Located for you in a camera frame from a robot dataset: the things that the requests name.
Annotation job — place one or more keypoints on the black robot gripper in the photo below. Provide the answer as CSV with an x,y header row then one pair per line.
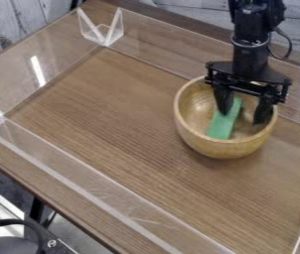
x,y
248,75

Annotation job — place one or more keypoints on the green rectangular block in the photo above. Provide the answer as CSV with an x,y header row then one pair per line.
x,y
222,122

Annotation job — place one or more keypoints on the brown wooden bowl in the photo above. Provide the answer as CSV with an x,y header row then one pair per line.
x,y
194,107

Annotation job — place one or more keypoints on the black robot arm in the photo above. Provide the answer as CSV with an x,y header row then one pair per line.
x,y
256,19

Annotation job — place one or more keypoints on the black table leg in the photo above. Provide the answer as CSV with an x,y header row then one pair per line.
x,y
36,209

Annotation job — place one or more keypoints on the black chair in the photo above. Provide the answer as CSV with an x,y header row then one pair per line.
x,y
44,244

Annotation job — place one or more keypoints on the clear acrylic tray wall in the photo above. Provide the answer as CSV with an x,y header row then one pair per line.
x,y
89,141

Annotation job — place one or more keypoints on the clear acrylic corner bracket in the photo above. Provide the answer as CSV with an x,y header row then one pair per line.
x,y
101,34

